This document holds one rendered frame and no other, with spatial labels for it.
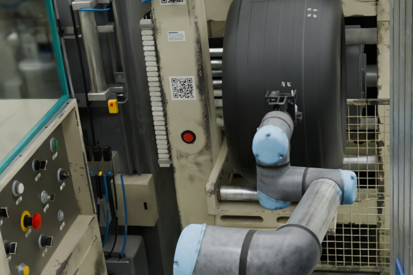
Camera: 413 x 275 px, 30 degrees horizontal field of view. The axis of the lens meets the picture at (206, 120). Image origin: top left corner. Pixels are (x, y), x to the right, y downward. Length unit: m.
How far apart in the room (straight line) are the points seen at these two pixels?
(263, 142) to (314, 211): 0.23
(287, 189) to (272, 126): 0.14
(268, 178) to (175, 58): 0.65
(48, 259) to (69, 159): 0.30
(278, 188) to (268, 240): 0.38
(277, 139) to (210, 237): 0.37
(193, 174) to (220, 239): 1.04
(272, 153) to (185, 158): 0.74
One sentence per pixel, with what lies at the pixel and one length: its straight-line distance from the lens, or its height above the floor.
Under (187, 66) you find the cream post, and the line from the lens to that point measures 2.24.
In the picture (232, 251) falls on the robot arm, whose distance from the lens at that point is 1.34.
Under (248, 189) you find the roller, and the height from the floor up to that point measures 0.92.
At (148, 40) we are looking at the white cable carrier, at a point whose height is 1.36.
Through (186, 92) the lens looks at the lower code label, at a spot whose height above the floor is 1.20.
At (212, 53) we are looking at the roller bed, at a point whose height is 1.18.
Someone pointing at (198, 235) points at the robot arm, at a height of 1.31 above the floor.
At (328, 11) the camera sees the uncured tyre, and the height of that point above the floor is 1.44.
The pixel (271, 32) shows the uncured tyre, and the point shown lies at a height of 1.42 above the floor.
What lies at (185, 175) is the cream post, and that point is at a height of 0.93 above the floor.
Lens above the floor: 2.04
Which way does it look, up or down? 24 degrees down
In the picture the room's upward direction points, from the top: 6 degrees counter-clockwise
